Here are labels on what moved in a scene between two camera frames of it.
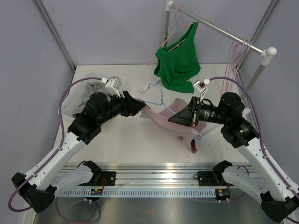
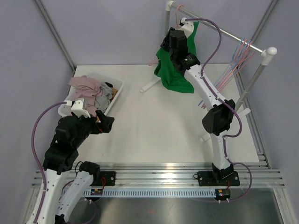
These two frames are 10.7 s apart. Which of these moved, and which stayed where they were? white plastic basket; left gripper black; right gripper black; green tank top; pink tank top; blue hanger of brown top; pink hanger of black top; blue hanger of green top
Moved: pink hanger of black top; right gripper black; blue hanger of green top; pink tank top; left gripper black; blue hanger of brown top
Stayed: green tank top; white plastic basket
